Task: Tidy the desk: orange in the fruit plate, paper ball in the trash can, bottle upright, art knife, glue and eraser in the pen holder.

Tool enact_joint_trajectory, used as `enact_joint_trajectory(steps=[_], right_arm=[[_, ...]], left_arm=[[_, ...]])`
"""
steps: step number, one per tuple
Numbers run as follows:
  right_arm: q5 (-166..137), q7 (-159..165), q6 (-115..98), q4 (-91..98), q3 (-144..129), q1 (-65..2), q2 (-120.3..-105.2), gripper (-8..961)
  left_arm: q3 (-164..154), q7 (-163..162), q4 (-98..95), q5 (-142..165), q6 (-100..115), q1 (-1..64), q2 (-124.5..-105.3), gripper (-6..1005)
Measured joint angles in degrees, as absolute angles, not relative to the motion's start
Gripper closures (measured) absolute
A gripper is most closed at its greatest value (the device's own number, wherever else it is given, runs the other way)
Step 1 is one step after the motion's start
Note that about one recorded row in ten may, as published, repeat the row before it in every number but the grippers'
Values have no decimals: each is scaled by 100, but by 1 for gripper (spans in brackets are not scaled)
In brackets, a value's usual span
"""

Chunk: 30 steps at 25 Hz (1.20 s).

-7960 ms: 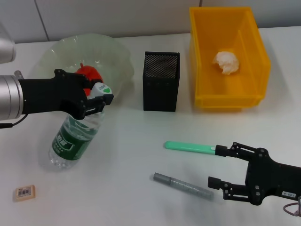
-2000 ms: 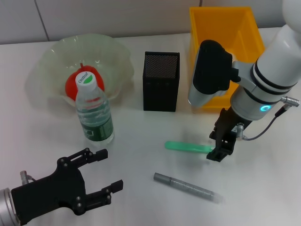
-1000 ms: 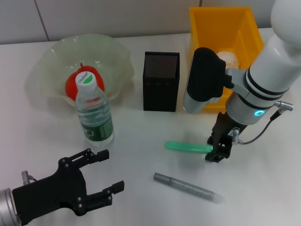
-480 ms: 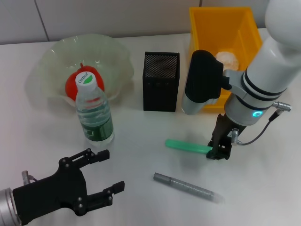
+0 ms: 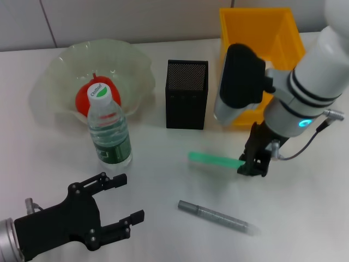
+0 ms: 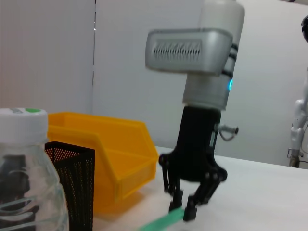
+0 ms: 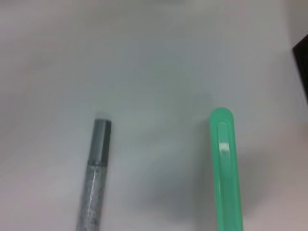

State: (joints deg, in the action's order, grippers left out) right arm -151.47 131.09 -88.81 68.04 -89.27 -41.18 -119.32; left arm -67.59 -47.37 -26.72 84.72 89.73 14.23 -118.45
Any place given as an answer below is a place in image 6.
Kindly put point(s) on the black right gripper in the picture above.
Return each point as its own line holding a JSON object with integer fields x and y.
{"x": 195, "y": 144}

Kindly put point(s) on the green pen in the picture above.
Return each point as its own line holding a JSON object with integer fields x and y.
{"x": 166, "y": 217}

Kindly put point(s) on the clear green-label water bottle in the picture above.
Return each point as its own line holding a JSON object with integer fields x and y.
{"x": 24, "y": 125}

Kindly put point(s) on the black mesh pen holder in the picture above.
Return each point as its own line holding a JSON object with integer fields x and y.
{"x": 77, "y": 187}

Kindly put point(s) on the yellow plastic storage bin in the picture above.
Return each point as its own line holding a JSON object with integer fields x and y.
{"x": 130, "y": 149}

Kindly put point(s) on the white jointed robot limb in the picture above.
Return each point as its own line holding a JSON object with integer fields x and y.
{"x": 298, "y": 125}

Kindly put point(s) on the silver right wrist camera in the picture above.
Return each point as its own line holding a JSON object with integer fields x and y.
{"x": 183, "y": 50}

